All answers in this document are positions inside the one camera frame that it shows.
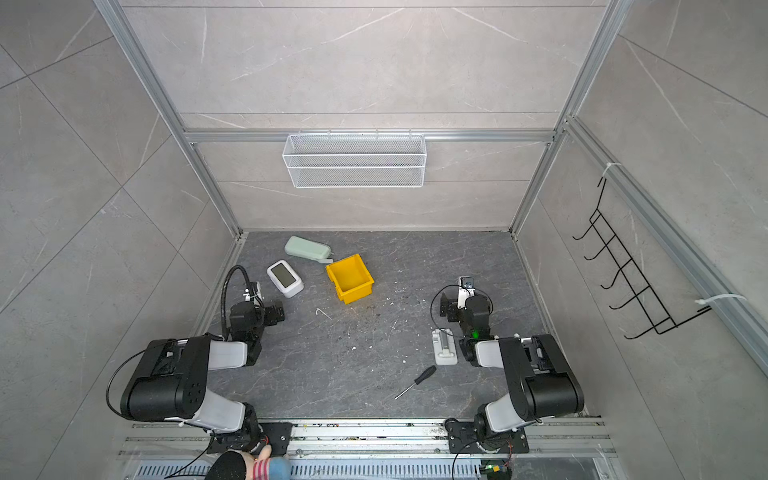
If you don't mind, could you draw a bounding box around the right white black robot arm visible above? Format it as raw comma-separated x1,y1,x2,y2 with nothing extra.
429,276,585,440

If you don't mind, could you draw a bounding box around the white digital clock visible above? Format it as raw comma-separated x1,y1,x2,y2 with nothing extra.
267,260,304,298

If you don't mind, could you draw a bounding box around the plush toy with striped sleeve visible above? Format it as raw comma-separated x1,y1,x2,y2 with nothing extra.
204,445,291,480

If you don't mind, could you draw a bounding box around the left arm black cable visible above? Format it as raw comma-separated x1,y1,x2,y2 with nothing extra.
220,264,253,340

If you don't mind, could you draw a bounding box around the green connector board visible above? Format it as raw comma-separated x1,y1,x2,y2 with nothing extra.
480,462,512,480

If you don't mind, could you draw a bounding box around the black wire hook rack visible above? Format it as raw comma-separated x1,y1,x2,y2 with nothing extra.
572,178,713,340

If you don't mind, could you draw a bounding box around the white wire mesh basket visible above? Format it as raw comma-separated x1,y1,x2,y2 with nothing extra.
282,133,428,189

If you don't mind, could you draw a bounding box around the white plastic holder block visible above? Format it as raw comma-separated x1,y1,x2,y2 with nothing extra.
432,329,458,366

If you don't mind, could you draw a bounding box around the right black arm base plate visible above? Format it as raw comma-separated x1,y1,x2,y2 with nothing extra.
443,417,530,455

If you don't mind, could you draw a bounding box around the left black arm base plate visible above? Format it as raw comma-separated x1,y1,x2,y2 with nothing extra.
206,422,293,456

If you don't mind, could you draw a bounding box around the pale green pouch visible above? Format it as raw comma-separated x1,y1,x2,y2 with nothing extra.
284,236,334,264

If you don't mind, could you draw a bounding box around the aluminium rail at front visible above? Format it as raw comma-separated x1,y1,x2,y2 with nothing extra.
116,418,619,462

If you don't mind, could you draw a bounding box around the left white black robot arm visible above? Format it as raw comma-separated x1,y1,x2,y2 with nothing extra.
117,283,285,453

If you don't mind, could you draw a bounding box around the yellow plastic bin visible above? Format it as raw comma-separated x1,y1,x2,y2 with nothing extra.
326,254,375,305

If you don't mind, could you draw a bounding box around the black handled screwdriver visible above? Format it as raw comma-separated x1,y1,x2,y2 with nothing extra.
394,365,437,400

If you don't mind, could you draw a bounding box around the white zip tie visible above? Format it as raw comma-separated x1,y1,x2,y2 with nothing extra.
695,293,748,306

